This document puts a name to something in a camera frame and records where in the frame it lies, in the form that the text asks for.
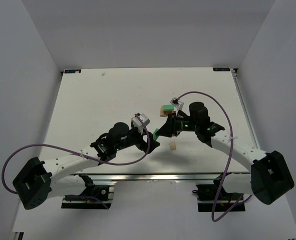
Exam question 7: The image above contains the green block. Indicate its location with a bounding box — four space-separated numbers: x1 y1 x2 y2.
162 104 175 112
153 128 159 141

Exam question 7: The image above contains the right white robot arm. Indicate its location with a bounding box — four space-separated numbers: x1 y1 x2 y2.
156 102 294 205

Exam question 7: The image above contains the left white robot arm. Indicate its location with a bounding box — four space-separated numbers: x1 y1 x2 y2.
13 122 160 210

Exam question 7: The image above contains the small light wood block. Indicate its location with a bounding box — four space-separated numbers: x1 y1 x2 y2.
169 142 177 151

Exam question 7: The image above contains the right blue corner label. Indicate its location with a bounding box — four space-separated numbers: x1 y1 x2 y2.
212 67 230 72

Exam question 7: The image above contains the blue corner label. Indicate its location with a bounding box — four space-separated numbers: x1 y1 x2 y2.
64 69 81 74
212 67 230 72

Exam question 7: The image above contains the left blue corner label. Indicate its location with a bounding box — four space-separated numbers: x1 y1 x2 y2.
64 69 81 74

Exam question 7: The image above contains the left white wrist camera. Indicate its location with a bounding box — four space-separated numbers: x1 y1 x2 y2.
131 113 150 134

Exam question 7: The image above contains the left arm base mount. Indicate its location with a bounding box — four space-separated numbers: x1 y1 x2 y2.
61 173 113 210

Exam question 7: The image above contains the aluminium frame rail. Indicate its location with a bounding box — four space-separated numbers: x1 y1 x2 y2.
231 68 272 181

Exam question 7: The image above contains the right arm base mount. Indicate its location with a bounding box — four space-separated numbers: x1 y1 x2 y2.
192 184 239 213

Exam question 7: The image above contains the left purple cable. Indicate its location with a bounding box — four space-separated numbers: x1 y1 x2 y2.
1 113 153 210

